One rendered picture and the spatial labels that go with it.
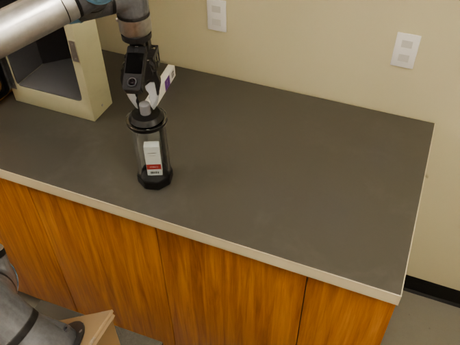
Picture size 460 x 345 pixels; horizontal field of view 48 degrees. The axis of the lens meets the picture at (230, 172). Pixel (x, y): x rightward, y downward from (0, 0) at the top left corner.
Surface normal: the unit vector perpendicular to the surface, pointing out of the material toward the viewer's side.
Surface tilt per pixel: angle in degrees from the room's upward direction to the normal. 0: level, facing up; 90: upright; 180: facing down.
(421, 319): 0
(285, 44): 90
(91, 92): 90
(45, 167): 0
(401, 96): 90
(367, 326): 90
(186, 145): 0
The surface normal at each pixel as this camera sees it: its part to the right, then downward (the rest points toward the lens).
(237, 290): -0.38, 0.65
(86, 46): 0.93, 0.25
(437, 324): -0.01, -0.72
